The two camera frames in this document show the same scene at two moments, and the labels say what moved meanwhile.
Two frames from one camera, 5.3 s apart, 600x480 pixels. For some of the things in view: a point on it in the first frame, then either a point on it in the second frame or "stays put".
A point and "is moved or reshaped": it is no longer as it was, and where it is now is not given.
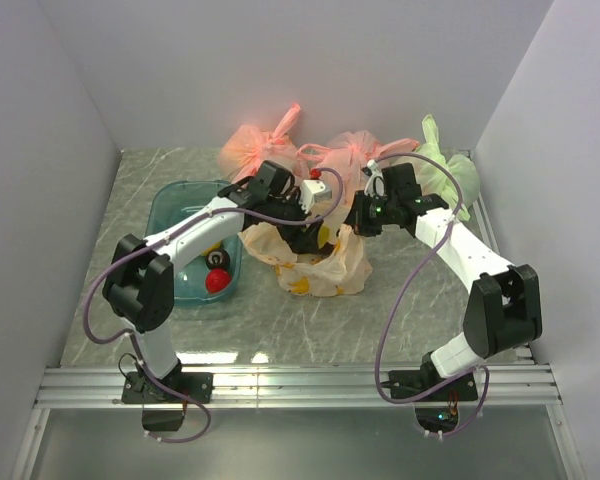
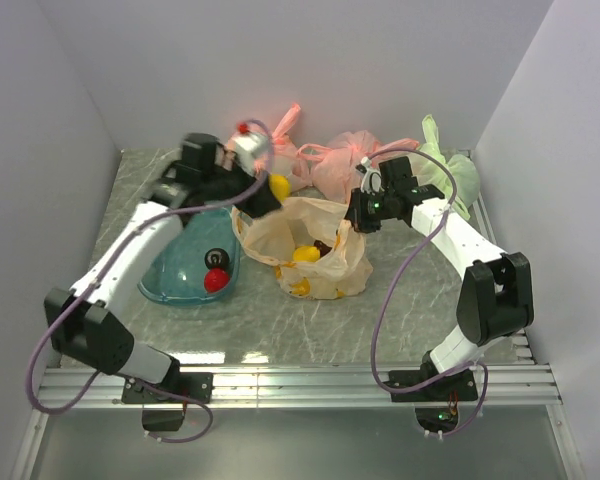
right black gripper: x=357 y=218 stays put
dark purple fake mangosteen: x=219 y=259 stays put
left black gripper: x=302 y=239 -> x=262 y=202
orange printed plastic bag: x=339 y=270 stays put
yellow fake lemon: x=214 y=246 is moved or reshaped
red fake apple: x=217 y=279 stays put
